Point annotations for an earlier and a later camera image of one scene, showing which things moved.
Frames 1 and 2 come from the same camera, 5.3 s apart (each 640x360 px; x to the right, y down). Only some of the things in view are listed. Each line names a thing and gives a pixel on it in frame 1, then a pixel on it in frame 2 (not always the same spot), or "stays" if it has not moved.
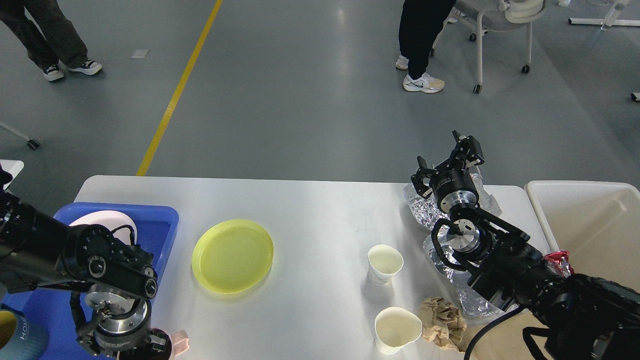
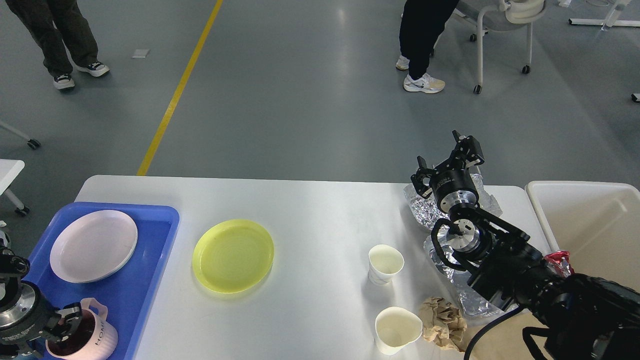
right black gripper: [455, 188] stays
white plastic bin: [597, 223] stays
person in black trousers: [420, 22] stays
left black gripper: [124, 326] → [26, 320]
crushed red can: [558, 263] stays
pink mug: [160, 346] → [93, 338]
